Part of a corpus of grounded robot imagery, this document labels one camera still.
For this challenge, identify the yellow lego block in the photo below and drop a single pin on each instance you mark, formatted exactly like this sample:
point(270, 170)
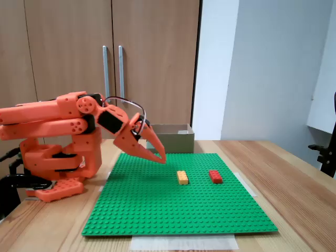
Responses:
point(182, 178)

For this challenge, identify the cardboard box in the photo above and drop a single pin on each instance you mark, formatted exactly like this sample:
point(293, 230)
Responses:
point(176, 143)

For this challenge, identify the green lego baseplate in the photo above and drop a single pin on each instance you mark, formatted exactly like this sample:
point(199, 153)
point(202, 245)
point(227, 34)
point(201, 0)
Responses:
point(178, 204)

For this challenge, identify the red lego block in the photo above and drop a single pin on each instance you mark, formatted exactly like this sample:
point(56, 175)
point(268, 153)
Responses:
point(215, 177)

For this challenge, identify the masking tape strip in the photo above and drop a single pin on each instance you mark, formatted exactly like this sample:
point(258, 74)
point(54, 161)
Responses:
point(183, 242)
point(248, 186)
point(105, 182)

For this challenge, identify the wooden cabinet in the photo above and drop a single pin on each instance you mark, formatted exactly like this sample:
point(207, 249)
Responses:
point(157, 26)

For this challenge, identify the black table clamp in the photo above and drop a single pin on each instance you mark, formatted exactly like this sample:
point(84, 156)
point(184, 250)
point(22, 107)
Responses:
point(26, 181)

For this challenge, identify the black stand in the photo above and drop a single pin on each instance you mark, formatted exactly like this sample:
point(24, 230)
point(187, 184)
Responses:
point(328, 160)

